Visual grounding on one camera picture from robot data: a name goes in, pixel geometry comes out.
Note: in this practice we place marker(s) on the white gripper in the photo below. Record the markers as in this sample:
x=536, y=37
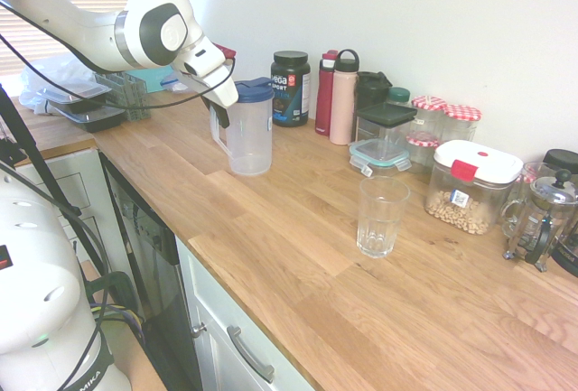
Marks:
x=216, y=79

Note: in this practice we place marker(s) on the clear pitcher with blue lid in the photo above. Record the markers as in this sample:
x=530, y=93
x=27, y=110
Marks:
x=250, y=138

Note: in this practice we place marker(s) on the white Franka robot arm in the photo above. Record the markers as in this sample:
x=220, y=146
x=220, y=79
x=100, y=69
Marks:
x=149, y=25

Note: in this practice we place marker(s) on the red water bottle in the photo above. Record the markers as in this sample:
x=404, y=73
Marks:
x=324, y=97

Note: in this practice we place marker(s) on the clear zip bag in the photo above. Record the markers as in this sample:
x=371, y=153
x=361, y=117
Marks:
x=174, y=85

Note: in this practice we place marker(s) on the teal paper sheet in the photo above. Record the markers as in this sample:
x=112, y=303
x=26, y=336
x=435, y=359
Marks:
x=151, y=77

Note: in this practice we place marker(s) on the black protein powder tub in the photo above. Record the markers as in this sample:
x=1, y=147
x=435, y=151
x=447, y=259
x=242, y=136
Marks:
x=290, y=93

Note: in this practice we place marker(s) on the grey plastic crate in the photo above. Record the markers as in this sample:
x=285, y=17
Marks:
x=133, y=93

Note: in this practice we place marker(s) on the pink bottle with black lid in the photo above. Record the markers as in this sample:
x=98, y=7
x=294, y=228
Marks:
x=343, y=106

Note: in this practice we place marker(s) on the black meal container clear lid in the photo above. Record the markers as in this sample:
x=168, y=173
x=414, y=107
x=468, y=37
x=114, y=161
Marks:
x=74, y=93

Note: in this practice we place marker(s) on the dark green shaker bottle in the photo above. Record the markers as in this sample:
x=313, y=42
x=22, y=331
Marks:
x=372, y=88

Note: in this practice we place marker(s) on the glass container teal clip lid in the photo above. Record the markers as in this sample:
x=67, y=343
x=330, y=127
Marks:
x=377, y=156

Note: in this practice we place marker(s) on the clear plastic bag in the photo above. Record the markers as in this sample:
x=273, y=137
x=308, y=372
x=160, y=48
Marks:
x=49, y=75

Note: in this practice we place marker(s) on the clear container dark square lid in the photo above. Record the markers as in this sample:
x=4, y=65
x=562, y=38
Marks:
x=386, y=115

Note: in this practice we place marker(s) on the black front dishwasher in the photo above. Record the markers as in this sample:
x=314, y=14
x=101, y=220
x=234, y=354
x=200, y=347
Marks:
x=158, y=273

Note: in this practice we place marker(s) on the jar with green lid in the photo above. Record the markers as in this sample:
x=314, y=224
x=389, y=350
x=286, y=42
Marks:
x=399, y=95

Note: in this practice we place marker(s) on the black stand pole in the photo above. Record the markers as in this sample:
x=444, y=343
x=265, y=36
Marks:
x=31, y=147

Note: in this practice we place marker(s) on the white cabinet with drawer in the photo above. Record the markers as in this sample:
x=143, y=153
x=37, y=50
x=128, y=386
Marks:
x=212, y=300

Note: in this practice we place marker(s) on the clear drinking glass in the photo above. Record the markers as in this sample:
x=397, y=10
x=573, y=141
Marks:
x=383, y=219

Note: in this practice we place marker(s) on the small jar red gingham lid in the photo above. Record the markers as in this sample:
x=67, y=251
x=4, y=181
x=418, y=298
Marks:
x=422, y=149

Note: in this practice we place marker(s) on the tall jar red gingham lid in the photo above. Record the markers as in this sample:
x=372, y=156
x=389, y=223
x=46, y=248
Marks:
x=460, y=122
x=428, y=111

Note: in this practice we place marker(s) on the silver cabinet knob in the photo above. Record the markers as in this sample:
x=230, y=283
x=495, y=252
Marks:
x=198, y=330

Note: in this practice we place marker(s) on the cereal container white red lid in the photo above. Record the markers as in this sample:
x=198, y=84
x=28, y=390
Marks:
x=474, y=183

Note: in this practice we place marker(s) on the glass French press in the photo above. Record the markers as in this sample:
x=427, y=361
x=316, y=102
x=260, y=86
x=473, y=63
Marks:
x=544, y=219

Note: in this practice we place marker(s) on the jar with black lid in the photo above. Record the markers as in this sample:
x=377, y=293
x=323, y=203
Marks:
x=562, y=160

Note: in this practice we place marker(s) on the black coffee pot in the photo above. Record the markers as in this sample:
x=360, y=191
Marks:
x=569, y=253

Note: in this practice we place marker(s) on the red wrist camera mount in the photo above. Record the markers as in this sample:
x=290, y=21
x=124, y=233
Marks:
x=226, y=52

